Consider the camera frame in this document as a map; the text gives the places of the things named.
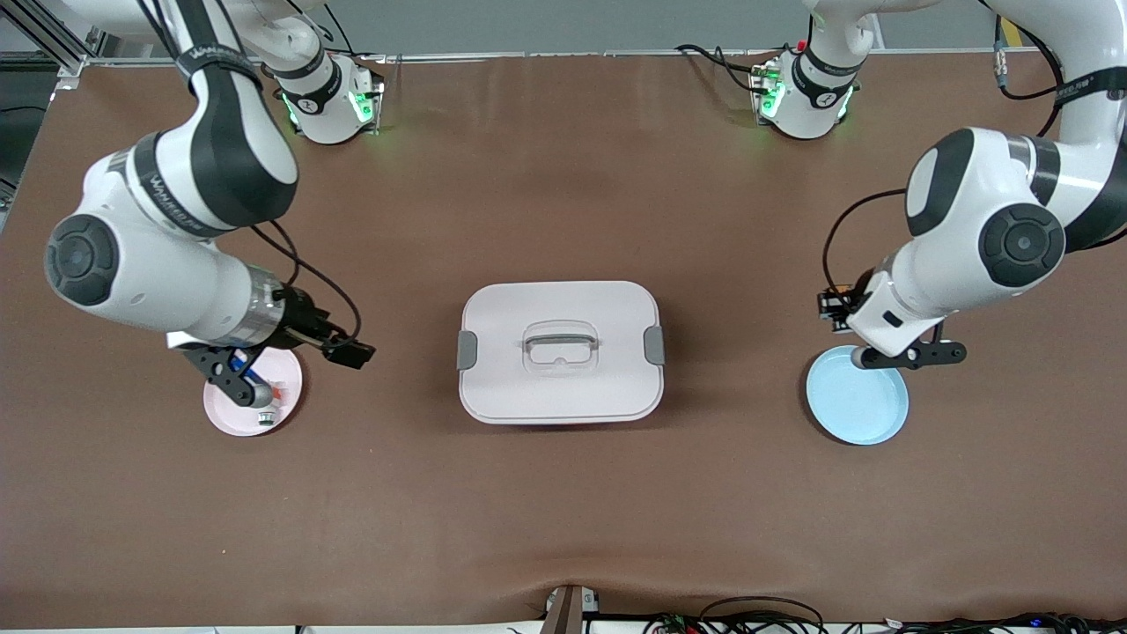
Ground orange push-button switch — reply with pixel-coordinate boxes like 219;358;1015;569
820;283;858;335

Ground white lidded storage box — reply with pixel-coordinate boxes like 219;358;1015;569
456;280;667;426

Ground light blue round plate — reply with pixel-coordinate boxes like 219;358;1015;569
805;344;910;446

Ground small white orange object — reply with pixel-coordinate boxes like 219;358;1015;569
254;381;288;430

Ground pink round plate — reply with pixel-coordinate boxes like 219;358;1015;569
203;346;304;439

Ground brown table mat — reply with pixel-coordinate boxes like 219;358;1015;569
0;51;1127;630

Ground black arm base cable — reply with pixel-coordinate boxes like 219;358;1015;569
675;41;769;94
326;4;388;64

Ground metal mount post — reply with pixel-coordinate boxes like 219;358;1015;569
541;584;601;634

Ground metal table edge rail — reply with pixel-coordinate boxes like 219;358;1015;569
84;48;1005;70

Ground aluminium frame structure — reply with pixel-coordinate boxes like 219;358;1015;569
0;0;107;80

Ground black cable bundle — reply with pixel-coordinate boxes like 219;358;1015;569
643;596;1127;634

